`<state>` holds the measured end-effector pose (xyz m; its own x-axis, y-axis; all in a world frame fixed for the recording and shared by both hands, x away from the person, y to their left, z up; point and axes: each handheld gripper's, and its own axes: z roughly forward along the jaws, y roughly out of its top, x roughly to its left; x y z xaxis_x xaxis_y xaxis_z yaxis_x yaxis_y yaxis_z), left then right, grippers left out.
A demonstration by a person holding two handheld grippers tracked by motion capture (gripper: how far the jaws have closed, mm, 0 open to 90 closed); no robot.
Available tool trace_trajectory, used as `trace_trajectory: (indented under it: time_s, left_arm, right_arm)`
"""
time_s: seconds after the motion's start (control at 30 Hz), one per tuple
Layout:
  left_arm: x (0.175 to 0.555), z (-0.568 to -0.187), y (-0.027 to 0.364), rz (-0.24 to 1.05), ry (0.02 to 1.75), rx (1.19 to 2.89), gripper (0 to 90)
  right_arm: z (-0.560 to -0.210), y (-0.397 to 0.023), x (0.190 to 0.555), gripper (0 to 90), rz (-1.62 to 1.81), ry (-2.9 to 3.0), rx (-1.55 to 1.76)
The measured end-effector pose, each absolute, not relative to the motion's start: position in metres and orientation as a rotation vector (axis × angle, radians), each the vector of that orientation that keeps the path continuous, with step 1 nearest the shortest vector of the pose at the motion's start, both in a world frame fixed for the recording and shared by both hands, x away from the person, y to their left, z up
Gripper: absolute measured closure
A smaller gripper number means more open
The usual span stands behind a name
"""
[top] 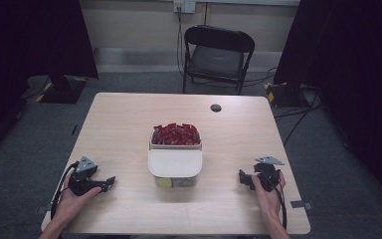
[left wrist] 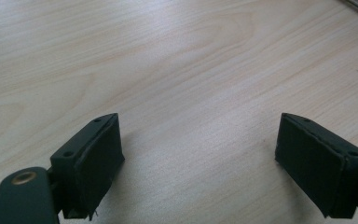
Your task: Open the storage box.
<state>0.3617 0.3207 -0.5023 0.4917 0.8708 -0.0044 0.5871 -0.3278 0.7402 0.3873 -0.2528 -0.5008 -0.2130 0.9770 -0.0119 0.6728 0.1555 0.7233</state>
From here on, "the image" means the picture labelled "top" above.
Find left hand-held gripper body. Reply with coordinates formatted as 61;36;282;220
68;155;102;197

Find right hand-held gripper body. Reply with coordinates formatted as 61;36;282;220
253;155;286;193

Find clear plastic box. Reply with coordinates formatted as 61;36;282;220
153;173;199;189

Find white box lid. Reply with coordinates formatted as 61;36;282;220
147;148;204;179

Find person's right hand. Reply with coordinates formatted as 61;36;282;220
251;171;287;219

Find person's left hand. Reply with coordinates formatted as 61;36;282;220
53;177;102;227

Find grey tape strip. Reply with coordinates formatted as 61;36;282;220
289;199;313;210
35;203;53;214

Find yellow-green packet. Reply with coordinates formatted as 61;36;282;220
154;176;173;188

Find pile of dark packets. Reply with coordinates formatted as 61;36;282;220
172;176;197;188

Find black stand base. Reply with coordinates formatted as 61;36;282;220
39;75;89;105
264;82;310;109

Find pile of red packets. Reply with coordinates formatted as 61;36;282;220
151;122;202;146

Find black folding chair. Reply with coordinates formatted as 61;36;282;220
181;25;257;97

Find dark curtain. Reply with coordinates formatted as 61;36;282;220
273;0;382;215
0;0;99;167

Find left hand-held gripper black cable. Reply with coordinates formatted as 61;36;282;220
50;161;81;221

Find hand-held gripper black cable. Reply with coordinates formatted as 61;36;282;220
50;161;81;221
272;180;288;231

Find right hand-held gripper black cable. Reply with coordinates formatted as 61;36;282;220
272;180;288;231

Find black floor cables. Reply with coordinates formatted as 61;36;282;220
274;91;323;147

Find black wall socket cable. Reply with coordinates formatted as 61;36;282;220
176;6;186;78

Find white wall socket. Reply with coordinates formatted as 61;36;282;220
173;0;197;15

